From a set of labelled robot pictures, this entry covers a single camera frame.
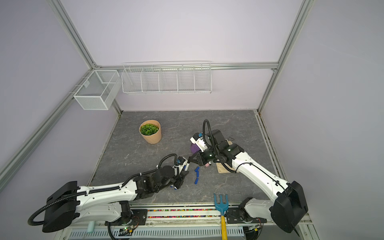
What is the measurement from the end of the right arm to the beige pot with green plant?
356mm

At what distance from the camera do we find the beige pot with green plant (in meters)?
0.95

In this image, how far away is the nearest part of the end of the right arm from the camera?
56cm

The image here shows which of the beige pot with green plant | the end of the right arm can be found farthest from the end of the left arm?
the beige pot with green plant

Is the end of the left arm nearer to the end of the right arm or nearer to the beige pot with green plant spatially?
the end of the right arm
